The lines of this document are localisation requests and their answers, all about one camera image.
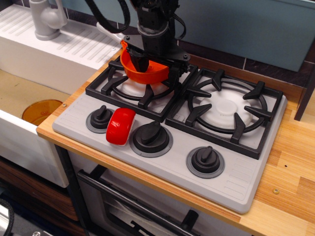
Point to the black oven handle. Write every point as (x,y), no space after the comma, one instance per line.
(93,180)

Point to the black burner grate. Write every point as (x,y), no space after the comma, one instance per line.
(152,101)
(232,113)

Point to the white toy sink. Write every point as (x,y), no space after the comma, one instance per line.
(33,70)

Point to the orange pot with white handle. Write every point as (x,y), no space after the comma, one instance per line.
(154,72)

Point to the black right burner grate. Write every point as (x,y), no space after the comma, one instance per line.
(232,113)

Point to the black middle stove knob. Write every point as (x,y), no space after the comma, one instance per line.
(151,140)

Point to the grey toy stove top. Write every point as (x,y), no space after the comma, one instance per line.
(234,188)

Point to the black stove knob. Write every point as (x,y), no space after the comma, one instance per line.
(98,120)
(205,162)
(151,140)

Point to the black right stove knob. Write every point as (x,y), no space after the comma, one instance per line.
(205,162)

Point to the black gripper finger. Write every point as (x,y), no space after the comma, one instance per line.
(139,61)
(175,72)

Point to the black left burner grate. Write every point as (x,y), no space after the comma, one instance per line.
(152,101)

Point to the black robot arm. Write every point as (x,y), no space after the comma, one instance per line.
(157,18)

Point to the red and white sushi toy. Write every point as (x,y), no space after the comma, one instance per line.
(120,126)

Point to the black left stove knob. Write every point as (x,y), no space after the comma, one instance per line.
(98,120)

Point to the white toy oven door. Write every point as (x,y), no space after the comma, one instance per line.
(126,207)

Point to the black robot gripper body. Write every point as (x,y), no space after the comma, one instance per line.
(161,49)

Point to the grey toy faucet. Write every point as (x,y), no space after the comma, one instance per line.
(47,20)

